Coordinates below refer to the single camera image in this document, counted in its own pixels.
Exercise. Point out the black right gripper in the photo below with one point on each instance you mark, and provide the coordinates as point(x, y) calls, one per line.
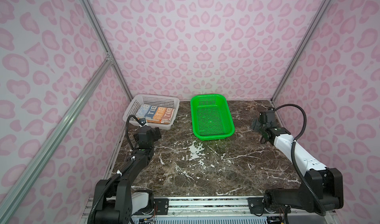
point(258, 122)

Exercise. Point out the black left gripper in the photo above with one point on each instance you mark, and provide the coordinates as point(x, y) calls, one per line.
point(155, 134)

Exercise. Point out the pale blue patterned towel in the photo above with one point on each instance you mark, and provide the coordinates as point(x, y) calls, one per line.
point(155, 114)

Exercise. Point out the white plastic basket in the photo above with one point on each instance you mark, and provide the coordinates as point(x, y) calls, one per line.
point(162, 101)

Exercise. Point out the green plastic basket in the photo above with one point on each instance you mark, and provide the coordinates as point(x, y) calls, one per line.
point(211, 117)

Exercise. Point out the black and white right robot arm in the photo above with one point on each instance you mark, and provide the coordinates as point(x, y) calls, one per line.
point(321, 188)

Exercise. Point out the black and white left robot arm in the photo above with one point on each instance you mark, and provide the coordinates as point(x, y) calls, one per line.
point(113, 203)

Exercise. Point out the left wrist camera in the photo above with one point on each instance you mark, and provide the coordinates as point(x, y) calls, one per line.
point(142, 122)

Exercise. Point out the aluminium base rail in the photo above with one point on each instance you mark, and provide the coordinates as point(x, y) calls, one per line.
point(227, 210)

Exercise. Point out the aluminium frame corner post right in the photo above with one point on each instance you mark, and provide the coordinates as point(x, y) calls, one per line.
point(318, 17)

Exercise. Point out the aluminium frame corner post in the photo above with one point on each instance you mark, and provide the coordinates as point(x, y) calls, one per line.
point(318, 17)
point(89, 11)

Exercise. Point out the aluminium diagonal frame bar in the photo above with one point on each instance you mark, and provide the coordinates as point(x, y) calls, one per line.
point(27, 179)

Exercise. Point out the aluminium frame corner post left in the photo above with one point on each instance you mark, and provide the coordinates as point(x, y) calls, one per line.
point(89, 11)

